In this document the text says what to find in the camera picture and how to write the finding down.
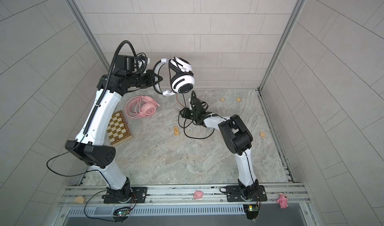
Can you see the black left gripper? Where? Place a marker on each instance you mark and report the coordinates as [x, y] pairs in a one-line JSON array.
[[149, 75]]

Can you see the pink pig toy centre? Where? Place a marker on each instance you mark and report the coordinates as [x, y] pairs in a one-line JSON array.
[[198, 195]]

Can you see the left circuit board with led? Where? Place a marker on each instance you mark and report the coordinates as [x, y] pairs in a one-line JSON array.
[[121, 214]]

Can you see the pink pig toy right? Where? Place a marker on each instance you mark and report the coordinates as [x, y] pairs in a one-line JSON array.
[[283, 201]]

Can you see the circuit board with led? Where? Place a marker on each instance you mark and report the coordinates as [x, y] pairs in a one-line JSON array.
[[251, 211], [121, 214]]

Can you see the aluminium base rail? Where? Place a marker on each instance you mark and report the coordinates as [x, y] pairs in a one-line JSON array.
[[175, 205]]

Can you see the wooden folding chess board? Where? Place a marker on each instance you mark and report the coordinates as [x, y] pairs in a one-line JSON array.
[[117, 130]]

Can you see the small printed wooden block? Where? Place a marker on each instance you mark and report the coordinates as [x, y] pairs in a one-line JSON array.
[[176, 131]]

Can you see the white black headphones with cable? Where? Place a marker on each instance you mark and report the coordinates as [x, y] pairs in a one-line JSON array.
[[181, 75]]

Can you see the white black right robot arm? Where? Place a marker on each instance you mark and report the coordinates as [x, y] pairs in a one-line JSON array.
[[238, 140]]

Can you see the beige wooden piece on rail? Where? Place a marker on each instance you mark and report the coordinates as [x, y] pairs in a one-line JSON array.
[[80, 200]]

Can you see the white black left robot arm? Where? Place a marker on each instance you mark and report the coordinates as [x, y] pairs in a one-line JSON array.
[[89, 146]]

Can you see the right circuit board with led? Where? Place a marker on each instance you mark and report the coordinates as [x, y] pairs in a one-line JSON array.
[[251, 211]]

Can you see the pink headphones with cable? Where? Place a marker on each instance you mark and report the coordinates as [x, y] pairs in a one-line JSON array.
[[141, 107]]

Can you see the pink pig toy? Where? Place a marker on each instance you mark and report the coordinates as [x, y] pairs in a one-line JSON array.
[[283, 201], [198, 195]]

